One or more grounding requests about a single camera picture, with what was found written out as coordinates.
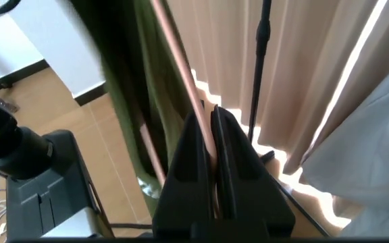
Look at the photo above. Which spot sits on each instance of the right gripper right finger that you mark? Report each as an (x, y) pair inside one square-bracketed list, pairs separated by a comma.
[(258, 209)]

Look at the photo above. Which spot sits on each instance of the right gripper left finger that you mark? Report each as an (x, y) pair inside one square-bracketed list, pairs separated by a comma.
[(184, 202)]

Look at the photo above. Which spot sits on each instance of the pale grey shorts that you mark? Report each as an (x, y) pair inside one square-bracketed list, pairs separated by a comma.
[(366, 152)]

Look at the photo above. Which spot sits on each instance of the pink clothes hanger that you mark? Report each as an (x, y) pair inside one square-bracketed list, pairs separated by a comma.
[(181, 60)]

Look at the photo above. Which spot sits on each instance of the green printed shirt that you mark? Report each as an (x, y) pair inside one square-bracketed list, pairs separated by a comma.
[(130, 67)]

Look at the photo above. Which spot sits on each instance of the black clothes rack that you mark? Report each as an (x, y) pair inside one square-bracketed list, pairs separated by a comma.
[(260, 67)]

